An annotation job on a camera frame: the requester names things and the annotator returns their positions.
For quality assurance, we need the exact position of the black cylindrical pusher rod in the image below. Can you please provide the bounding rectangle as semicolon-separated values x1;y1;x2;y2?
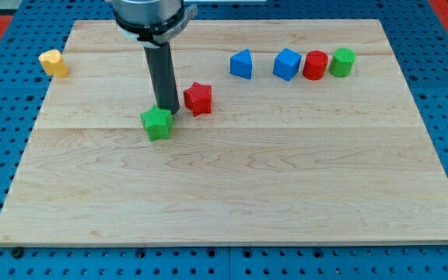
144;43;180;114

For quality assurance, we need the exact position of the yellow heart block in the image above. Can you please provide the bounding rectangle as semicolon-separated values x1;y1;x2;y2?
38;49;68;78

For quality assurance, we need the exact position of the red star block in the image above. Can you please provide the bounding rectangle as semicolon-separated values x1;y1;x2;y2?
184;82;212;117

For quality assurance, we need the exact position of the green star block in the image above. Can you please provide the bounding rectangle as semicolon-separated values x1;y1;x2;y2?
140;105;173;142

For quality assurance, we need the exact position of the blue triangular prism block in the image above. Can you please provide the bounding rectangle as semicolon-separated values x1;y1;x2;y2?
229;49;253;79

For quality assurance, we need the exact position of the blue cube block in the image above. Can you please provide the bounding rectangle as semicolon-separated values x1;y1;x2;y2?
273;48;302;81

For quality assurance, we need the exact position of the red cylinder block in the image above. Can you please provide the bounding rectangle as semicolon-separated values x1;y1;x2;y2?
303;50;328;80

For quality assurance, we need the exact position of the green cylinder block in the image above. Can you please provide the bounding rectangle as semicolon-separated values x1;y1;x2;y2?
328;47;356;78

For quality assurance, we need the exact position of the light wooden board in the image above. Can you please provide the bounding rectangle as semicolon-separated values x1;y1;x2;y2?
0;19;448;247

